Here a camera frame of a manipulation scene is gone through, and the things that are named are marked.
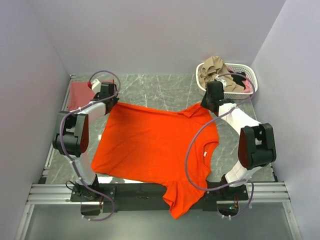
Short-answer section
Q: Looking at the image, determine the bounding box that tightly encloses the orange t-shirt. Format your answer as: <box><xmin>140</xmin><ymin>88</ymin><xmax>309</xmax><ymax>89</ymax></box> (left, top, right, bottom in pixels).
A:
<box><xmin>91</xmin><ymin>102</ymin><xmax>219</xmax><ymax>219</ymax></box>

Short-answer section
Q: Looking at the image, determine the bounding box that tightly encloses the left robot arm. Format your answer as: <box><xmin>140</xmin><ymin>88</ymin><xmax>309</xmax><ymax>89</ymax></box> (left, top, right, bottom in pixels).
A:
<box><xmin>52</xmin><ymin>82</ymin><xmax>119</xmax><ymax>202</ymax></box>

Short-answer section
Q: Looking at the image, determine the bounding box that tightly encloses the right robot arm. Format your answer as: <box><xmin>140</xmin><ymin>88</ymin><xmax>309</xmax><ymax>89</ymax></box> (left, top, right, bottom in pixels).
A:
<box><xmin>201</xmin><ymin>81</ymin><xmax>277</xmax><ymax>200</ymax></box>

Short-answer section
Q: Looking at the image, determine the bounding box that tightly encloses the folded pink t-shirt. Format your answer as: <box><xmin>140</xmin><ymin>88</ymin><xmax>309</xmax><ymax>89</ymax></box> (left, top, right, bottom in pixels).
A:
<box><xmin>67</xmin><ymin>79</ymin><xmax>114</xmax><ymax>112</ymax></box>

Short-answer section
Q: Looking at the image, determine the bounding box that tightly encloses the black garment in basket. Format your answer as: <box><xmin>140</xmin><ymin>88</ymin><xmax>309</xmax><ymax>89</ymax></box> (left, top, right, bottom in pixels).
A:
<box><xmin>232</xmin><ymin>72</ymin><xmax>246</xmax><ymax>89</ymax></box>

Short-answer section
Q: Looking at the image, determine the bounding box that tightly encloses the beige crumpled t-shirt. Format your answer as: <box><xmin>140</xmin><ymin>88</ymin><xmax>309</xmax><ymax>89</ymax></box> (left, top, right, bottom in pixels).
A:
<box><xmin>198</xmin><ymin>56</ymin><xmax>244</xmax><ymax>93</ymax></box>

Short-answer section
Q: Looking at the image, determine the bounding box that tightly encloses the white plastic laundry basket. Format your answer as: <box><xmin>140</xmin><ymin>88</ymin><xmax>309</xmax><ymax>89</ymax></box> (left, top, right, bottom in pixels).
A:
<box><xmin>195</xmin><ymin>63</ymin><xmax>258</xmax><ymax>100</ymax></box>

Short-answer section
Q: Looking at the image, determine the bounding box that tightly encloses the pink garment in basket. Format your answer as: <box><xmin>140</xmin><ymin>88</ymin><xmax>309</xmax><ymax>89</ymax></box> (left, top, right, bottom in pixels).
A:
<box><xmin>242</xmin><ymin>79</ymin><xmax>252</xmax><ymax>94</ymax></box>

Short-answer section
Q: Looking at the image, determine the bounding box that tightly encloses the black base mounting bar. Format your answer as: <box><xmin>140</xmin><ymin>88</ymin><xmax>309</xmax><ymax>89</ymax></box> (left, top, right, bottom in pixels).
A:
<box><xmin>70</xmin><ymin>183</ymin><xmax>249</xmax><ymax>211</ymax></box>

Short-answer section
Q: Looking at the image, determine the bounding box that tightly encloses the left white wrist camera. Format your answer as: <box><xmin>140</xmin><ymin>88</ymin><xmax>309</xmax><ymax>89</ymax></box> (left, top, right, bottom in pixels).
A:
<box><xmin>87</xmin><ymin>78</ymin><xmax>102</xmax><ymax>93</ymax></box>

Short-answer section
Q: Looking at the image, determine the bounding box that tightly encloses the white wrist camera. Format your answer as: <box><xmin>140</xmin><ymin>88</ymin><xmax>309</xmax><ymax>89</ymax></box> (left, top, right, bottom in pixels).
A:
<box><xmin>87</xmin><ymin>78</ymin><xmax>102</xmax><ymax>93</ymax></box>
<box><xmin>214</xmin><ymin>75</ymin><xmax>227</xmax><ymax>89</ymax></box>

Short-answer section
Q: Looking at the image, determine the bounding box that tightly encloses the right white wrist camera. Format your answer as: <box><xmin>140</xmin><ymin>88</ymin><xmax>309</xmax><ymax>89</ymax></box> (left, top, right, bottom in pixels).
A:
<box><xmin>214</xmin><ymin>75</ymin><xmax>227</xmax><ymax>89</ymax></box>

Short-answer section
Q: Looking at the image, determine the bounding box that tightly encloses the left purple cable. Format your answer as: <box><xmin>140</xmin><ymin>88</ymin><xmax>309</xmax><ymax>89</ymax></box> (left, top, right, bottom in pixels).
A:
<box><xmin>58</xmin><ymin>70</ymin><xmax>121</xmax><ymax>222</ymax></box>

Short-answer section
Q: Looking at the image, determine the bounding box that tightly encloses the purple cable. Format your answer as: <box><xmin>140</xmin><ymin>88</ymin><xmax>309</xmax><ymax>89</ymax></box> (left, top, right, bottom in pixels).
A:
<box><xmin>58</xmin><ymin>70</ymin><xmax>121</xmax><ymax>222</ymax></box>
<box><xmin>184</xmin><ymin>72</ymin><xmax>256</xmax><ymax>221</ymax></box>

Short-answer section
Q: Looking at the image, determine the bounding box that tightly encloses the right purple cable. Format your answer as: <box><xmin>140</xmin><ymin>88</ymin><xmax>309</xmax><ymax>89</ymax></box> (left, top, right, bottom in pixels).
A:
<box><xmin>184</xmin><ymin>72</ymin><xmax>256</xmax><ymax>221</ymax></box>

